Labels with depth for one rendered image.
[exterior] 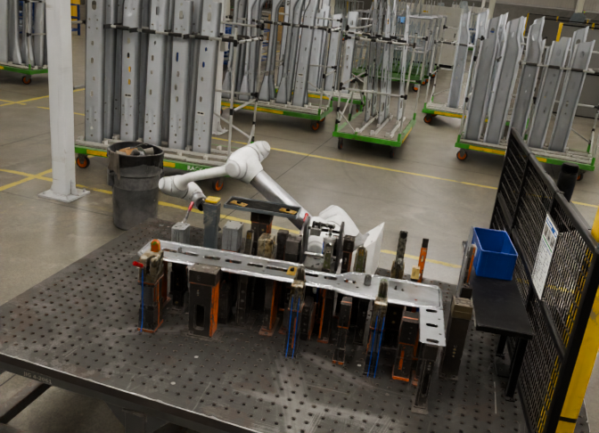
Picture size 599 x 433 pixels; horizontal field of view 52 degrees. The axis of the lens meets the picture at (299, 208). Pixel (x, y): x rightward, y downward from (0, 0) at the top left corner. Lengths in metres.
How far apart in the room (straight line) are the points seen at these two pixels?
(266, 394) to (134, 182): 3.32
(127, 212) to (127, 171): 0.39
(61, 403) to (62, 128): 3.31
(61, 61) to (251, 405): 4.41
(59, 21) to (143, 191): 1.73
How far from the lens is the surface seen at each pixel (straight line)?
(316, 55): 12.09
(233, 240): 2.92
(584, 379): 2.39
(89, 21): 7.26
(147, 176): 5.49
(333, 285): 2.70
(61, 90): 6.26
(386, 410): 2.53
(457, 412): 2.62
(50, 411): 3.62
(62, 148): 6.39
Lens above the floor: 2.21
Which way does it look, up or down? 20 degrees down
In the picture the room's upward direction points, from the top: 6 degrees clockwise
